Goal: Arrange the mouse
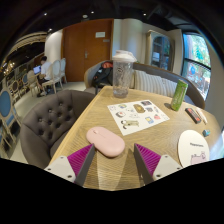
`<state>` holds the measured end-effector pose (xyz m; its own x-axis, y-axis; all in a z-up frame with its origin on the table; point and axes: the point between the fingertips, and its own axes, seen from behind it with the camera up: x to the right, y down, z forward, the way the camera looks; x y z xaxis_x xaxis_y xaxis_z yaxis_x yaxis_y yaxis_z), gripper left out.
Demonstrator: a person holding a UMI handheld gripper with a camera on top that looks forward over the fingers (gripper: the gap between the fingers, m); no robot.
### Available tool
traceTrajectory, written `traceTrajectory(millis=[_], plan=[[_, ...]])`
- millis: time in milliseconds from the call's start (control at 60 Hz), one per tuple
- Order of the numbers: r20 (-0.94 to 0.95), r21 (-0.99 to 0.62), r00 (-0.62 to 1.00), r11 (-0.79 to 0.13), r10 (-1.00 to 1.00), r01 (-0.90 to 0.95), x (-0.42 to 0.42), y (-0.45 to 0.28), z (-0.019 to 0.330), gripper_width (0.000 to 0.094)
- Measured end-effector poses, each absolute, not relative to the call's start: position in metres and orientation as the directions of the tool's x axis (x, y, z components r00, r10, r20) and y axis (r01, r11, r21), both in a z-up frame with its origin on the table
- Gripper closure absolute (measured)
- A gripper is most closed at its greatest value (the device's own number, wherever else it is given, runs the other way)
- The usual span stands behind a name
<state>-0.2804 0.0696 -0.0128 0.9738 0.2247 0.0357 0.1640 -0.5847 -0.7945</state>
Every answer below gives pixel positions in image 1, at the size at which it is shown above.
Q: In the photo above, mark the group of blue-backed chairs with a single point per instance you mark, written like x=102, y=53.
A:
x=6, y=106

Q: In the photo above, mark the group of white chairs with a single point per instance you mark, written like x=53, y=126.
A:
x=56, y=71

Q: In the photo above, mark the grey curved sofa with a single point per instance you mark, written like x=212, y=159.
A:
x=153, y=70

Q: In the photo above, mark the glass-door cabinet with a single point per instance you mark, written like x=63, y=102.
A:
x=160, y=50

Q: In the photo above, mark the black-framed window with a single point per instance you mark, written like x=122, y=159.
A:
x=196, y=63

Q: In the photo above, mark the person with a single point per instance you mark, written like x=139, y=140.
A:
x=45, y=71

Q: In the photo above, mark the white tube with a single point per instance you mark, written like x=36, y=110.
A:
x=202, y=115

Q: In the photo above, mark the black orange backpack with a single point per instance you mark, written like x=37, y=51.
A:
x=103, y=76

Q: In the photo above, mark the striped beige cushion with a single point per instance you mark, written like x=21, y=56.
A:
x=150, y=83
x=169, y=88

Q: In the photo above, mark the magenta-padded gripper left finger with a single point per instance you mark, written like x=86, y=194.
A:
x=79, y=160

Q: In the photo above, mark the round white mouse pad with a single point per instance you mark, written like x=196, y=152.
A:
x=191, y=146

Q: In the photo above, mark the pink computer mouse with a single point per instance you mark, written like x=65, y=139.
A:
x=105, y=141

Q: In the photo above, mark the brown wooden door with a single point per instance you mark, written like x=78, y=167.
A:
x=83, y=50

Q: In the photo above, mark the green drink can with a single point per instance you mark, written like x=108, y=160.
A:
x=179, y=95

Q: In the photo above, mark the grey tufted armchair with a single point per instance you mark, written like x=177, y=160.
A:
x=46, y=123

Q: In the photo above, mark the flat black orange box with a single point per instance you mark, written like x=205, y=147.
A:
x=193, y=115

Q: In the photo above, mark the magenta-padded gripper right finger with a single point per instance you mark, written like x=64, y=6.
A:
x=149, y=160

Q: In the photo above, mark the open laptop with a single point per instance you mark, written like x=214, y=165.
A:
x=37, y=69

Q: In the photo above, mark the white sticker sheet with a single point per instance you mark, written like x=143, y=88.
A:
x=138, y=116

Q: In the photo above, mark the small teal pack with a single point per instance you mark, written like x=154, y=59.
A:
x=206, y=133

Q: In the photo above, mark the clear shaker bottle white lid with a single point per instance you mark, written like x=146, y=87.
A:
x=122, y=78

